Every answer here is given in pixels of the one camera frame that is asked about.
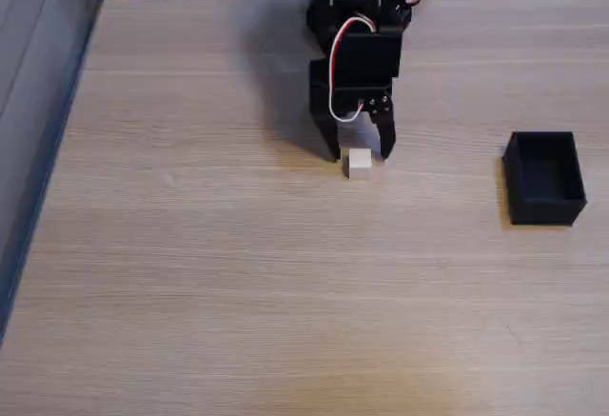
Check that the white cube block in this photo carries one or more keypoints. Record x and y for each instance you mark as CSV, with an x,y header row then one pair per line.
x,y
359,164

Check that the black open box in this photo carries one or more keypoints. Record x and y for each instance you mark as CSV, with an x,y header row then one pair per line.
x,y
544,183

